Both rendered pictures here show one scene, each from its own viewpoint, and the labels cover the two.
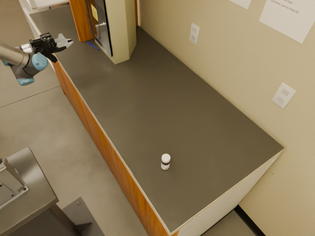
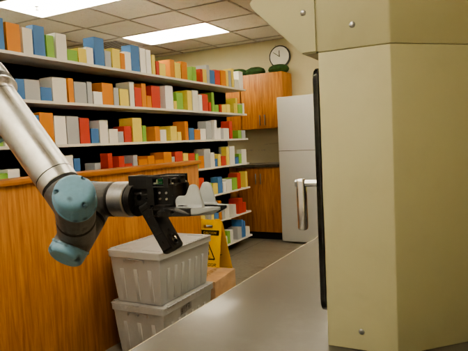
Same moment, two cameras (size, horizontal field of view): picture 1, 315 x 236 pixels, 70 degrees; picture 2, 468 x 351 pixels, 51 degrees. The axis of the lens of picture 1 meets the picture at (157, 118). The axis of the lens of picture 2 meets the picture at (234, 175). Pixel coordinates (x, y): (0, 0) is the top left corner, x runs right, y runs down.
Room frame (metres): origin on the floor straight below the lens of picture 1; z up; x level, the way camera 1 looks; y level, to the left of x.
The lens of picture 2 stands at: (0.76, -0.34, 1.28)
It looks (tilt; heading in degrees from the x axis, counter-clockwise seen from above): 4 degrees down; 64
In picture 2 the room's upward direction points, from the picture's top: 3 degrees counter-clockwise
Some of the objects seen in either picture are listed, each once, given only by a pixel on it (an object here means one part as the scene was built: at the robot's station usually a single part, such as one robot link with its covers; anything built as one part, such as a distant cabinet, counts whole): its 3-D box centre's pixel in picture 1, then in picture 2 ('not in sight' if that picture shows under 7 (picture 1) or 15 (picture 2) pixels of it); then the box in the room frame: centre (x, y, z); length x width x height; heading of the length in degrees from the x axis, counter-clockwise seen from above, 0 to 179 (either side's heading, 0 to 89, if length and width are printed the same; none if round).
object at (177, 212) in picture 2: (57, 48); (175, 210); (1.08, 0.56, 1.15); 0.09 x 0.05 x 0.02; 121
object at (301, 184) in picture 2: (100, 30); (310, 203); (1.26, 0.36, 1.17); 0.05 x 0.03 x 0.10; 125
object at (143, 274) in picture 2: not in sight; (163, 266); (1.73, 2.72, 0.49); 0.60 x 0.42 x 0.33; 36
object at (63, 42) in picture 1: (64, 42); (196, 199); (1.11, 0.53, 1.17); 0.09 x 0.03 x 0.06; 121
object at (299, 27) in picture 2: not in sight; (314, 41); (1.33, 0.44, 1.46); 0.32 x 0.11 x 0.10; 36
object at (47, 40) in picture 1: (43, 45); (157, 196); (1.07, 0.63, 1.18); 0.12 x 0.08 x 0.09; 126
